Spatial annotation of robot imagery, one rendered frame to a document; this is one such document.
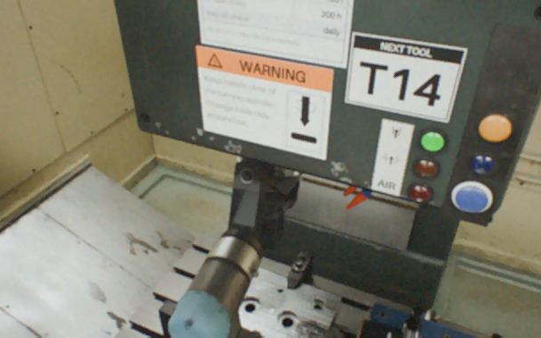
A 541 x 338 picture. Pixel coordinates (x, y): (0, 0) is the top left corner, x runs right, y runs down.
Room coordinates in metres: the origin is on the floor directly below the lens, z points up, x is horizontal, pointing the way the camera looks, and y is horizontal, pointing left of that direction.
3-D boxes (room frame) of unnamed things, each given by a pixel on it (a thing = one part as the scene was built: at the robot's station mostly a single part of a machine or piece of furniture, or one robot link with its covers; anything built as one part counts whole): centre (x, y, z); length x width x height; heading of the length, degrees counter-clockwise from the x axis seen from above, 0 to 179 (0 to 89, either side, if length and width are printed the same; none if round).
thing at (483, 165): (0.35, -0.20, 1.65); 0.02 x 0.01 x 0.02; 65
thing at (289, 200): (0.58, -0.02, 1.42); 0.09 x 0.05 x 0.02; 146
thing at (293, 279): (0.81, -0.08, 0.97); 0.13 x 0.03 x 0.15; 155
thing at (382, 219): (1.06, -0.20, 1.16); 0.48 x 0.05 x 0.51; 65
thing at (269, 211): (0.54, 0.03, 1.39); 0.12 x 0.08 x 0.09; 160
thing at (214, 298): (0.39, 0.08, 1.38); 0.11 x 0.08 x 0.09; 160
